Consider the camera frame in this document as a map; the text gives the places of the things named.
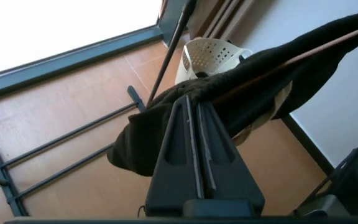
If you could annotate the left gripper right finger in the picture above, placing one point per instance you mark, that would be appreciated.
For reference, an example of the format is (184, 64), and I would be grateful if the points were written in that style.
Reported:
(232, 180)

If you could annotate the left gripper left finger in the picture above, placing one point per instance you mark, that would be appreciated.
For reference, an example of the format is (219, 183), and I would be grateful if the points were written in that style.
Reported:
(172, 180)

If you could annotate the black garment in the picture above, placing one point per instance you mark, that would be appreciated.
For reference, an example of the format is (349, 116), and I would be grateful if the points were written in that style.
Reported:
(141, 140)

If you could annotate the pink clothes hanger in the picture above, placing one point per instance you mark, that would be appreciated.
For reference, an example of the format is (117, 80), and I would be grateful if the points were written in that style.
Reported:
(322, 47)

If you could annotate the black clothes rack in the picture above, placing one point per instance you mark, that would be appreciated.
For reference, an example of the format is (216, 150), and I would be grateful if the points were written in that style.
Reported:
(166, 59)

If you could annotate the white laundry basket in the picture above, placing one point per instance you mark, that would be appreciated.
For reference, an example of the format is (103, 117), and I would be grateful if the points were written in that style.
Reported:
(210, 53)

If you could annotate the window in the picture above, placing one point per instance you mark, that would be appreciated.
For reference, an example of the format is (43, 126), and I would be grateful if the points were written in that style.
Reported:
(73, 59)

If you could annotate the brown curtain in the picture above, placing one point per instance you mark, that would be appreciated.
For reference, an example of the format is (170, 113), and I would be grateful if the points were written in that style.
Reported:
(204, 15)

